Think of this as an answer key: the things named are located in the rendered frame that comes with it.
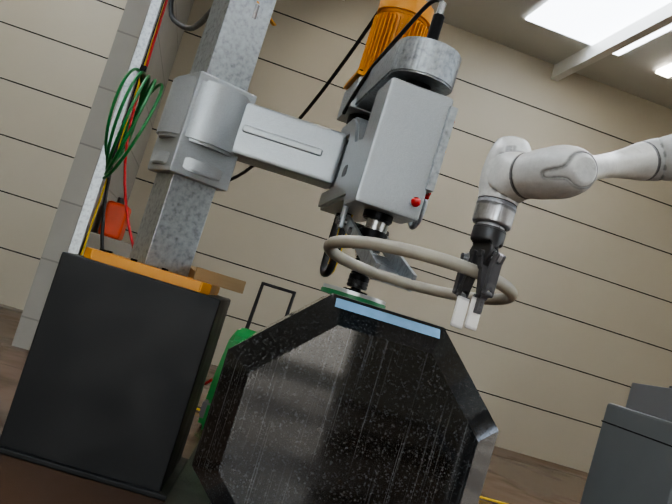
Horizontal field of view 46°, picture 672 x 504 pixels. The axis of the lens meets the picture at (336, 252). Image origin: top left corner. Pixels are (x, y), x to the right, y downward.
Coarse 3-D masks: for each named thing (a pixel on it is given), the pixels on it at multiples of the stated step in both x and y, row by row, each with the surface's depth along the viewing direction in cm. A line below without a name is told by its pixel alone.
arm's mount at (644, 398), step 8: (632, 384) 241; (640, 384) 237; (632, 392) 240; (640, 392) 236; (648, 392) 232; (656, 392) 228; (664, 392) 225; (632, 400) 238; (640, 400) 235; (648, 400) 231; (656, 400) 227; (664, 400) 224; (632, 408) 237; (640, 408) 233; (648, 408) 230; (656, 408) 226; (664, 408) 223; (656, 416) 225; (664, 416) 222
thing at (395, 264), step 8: (336, 224) 280; (344, 224) 279; (352, 224) 267; (360, 224) 280; (352, 232) 263; (360, 232) 255; (384, 232) 272; (360, 256) 239; (368, 256) 228; (376, 256) 249; (392, 256) 247; (400, 256) 238; (368, 264) 225; (376, 264) 216; (384, 264) 241; (392, 264) 244; (400, 264) 235; (408, 264) 230; (392, 272) 234; (400, 272) 232; (408, 272) 224; (376, 280) 218
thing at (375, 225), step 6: (366, 222) 261; (372, 222) 259; (378, 222) 258; (360, 228) 260; (366, 228) 258; (372, 228) 258; (378, 228) 258; (384, 228) 261; (366, 234) 257; (372, 234) 257; (378, 234) 257; (384, 234) 259; (378, 252) 259
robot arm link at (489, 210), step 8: (480, 200) 177; (488, 200) 175; (496, 200) 175; (504, 200) 175; (480, 208) 176; (488, 208) 175; (496, 208) 174; (504, 208) 174; (512, 208) 175; (480, 216) 175; (488, 216) 174; (496, 216) 174; (504, 216) 174; (512, 216) 176; (496, 224) 175; (504, 224) 174
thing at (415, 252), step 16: (336, 240) 185; (352, 240) 180; (368, 240) 177; (384, 240) 176; (336, 256) 204; (416, 256) 173; (432, 256) 172; (448, 256) 173; (368, 272) 215; (384, 272) 217; (464, 272) 174; (416, 288) 218; (432, 288) 217; (448, 288) 216; (496, 288) 181; (512, 288) 183; (496, 304) 202
